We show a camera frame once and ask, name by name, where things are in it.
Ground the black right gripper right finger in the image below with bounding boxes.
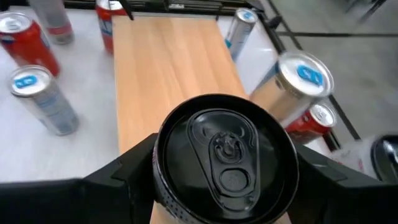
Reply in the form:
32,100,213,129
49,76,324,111
287,143,398,224

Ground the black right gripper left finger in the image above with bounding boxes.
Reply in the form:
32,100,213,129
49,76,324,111
0,132,160,224

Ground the red Coca-Cola can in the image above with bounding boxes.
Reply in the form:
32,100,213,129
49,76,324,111
284,102,338,146

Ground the blue silver Red Bull can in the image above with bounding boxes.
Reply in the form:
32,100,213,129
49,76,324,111
8,64,80,137
248,49,335,128
224,7,259,62

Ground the black metal shelf leg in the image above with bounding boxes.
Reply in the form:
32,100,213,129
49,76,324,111
119,0,135,21

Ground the red can with blue band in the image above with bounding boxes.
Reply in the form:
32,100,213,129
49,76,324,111
0,11,62,77
95,0,128,55

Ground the black frame clip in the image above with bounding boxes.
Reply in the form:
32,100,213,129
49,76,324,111
267,15,284,30

